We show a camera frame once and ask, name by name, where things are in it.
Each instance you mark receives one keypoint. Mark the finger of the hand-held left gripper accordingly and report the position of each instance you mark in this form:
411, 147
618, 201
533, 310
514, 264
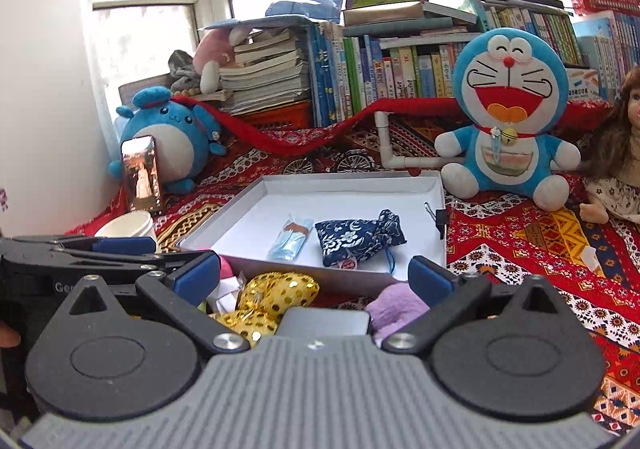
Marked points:
125, 245
125, 261

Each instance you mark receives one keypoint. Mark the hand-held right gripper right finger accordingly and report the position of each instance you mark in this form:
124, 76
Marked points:
427, 279

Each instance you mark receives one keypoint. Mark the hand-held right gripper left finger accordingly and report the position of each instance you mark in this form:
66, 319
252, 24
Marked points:
197, 274

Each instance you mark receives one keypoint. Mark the pale pink knit sock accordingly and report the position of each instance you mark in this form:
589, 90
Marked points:
227, 268

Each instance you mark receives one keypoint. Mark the purple plush toy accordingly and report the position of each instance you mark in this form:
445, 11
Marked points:
395, 309

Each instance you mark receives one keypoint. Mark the gold sequin bow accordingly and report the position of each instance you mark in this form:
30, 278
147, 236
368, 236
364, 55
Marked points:
272, 294

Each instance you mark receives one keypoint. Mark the pale blue packet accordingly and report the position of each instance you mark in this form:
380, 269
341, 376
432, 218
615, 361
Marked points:
287, 244

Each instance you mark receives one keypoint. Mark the white cardboard box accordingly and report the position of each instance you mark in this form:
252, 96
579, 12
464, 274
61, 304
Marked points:
300, 204

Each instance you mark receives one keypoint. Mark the person's left hand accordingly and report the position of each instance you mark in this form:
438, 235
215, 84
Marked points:
9, 335

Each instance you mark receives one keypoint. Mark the plain white paper cup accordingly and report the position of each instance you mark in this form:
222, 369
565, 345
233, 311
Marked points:
125, 220

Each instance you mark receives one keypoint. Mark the black binder clip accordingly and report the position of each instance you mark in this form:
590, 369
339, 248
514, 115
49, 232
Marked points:
441, 221

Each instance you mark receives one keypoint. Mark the smartphone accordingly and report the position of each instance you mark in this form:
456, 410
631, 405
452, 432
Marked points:
142, 174

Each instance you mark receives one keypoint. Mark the red patterned blanket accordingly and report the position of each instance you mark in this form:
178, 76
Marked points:
525, 254

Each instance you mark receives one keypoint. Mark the black power adapter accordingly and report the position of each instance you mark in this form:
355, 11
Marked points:
325, 321

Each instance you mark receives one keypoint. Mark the blue round plush toy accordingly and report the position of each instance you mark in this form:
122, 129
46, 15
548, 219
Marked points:
170, 119

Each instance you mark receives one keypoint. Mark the metal toy bicycle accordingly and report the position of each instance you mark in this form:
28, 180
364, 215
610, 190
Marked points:
350, 161

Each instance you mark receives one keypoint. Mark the plain red cloth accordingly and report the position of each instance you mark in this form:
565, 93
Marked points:
280, 141

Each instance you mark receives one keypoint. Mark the white paper scrap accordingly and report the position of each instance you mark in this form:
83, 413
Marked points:
592, 259

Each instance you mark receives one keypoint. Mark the orange plastic crate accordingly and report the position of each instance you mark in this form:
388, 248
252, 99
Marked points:
285, 116

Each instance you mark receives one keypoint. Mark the grey plush toy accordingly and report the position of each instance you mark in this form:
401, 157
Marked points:
182, 69

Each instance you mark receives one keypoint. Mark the stack of worn books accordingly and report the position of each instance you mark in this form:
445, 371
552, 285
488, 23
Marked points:
265, 79

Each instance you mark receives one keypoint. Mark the pink plush toy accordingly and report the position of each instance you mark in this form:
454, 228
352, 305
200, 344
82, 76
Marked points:
210, 54

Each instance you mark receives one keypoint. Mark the row of upright children's books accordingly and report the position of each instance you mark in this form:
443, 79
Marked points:
380, 74

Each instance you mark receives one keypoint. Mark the blue cat plush toy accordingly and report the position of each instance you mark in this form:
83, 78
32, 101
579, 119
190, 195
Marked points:
505, 79

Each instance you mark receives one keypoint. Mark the brown haired doll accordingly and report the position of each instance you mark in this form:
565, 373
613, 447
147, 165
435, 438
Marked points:
615, 154

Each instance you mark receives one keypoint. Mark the illustrated stationery box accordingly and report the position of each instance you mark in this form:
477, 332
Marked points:
582, 84

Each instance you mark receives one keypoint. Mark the flat grey books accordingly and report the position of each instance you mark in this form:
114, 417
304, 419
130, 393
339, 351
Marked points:
400, 21

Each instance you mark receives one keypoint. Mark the row of thin books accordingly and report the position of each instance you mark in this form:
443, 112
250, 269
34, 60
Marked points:
535, 29

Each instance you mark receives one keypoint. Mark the blue plastic sheet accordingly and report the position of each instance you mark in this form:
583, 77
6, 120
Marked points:
300, 9

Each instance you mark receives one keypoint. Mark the blue boxed book sets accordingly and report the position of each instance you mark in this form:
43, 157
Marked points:
615, 49

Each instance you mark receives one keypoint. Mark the white plastic pipe frame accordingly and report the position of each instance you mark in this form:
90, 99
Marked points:
382, 139

